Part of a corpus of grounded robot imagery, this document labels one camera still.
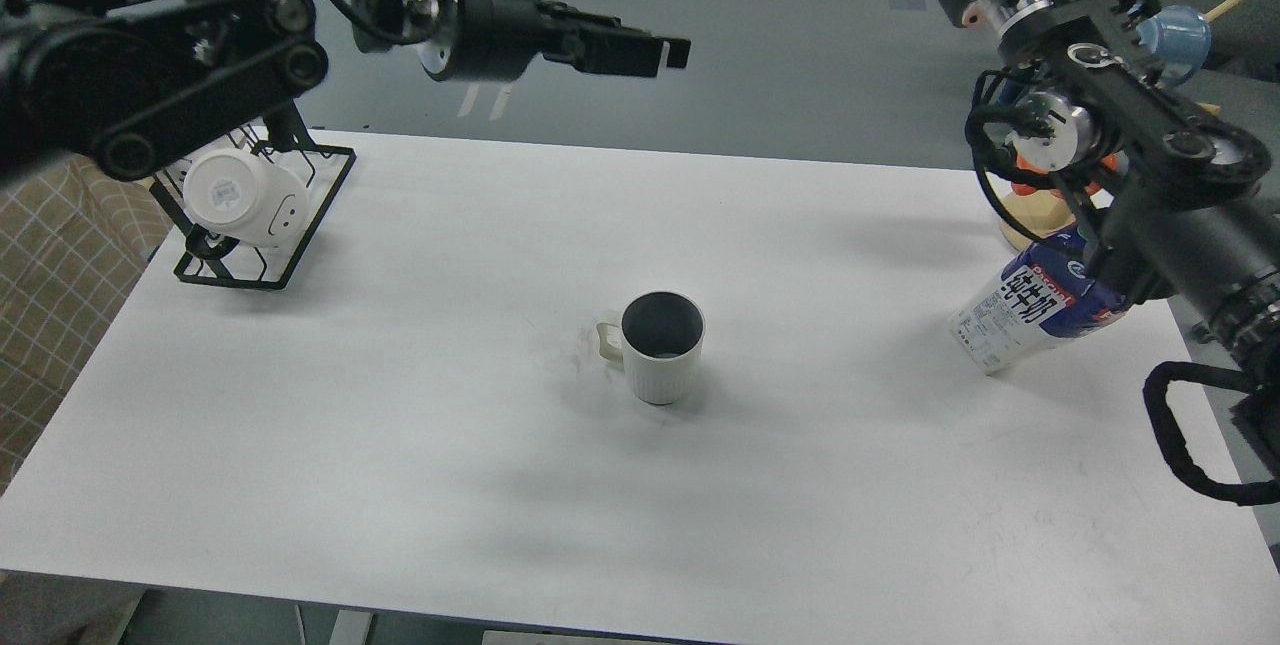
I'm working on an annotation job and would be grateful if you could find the white cup on rack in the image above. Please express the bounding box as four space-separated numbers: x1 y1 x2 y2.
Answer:
182 147 311 248

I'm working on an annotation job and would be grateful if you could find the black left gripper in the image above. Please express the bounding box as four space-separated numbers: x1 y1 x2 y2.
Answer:
419 0 691 83

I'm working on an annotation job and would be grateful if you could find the white ribbed mug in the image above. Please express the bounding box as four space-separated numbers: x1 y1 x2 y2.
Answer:
595 291 707 404

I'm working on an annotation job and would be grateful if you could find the black wire cup rack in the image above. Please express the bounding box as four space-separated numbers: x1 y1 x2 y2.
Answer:
148 125 357 291

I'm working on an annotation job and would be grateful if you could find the beige checkered cloth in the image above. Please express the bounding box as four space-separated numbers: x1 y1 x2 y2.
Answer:
1 156 172 486

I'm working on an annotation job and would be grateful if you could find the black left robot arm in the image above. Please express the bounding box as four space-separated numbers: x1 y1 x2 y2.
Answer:
3 0 691 188

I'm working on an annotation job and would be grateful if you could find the blue plastic cup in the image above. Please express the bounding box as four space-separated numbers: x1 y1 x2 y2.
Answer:
1137 4 1213 86

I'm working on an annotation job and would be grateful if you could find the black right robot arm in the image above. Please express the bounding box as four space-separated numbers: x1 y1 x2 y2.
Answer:
937 0 1279 507

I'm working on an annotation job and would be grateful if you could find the wooden cup tree stand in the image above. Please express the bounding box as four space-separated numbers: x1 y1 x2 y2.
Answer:
1000 0 1248 238

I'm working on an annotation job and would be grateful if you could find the blue white milk carton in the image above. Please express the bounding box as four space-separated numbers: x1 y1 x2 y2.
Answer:
946 225 1133 375

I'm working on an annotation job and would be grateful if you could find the orange plastic cup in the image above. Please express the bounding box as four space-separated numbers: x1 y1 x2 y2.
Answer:
1010 150 1121 201

